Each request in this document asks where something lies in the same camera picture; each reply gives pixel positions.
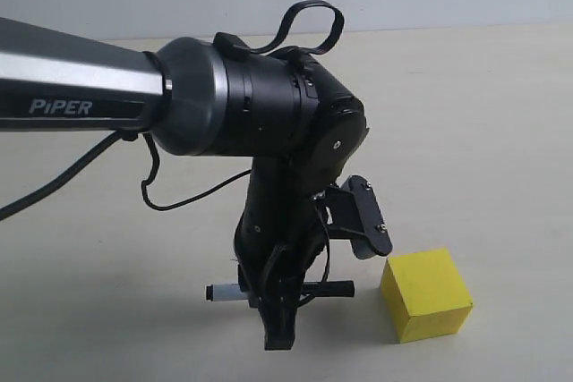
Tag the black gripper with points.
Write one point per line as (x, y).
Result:
(278, 238)

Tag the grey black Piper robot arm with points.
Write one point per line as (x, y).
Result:
(275, 104)

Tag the yellow foam cube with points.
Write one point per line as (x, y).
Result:
(425, 295)

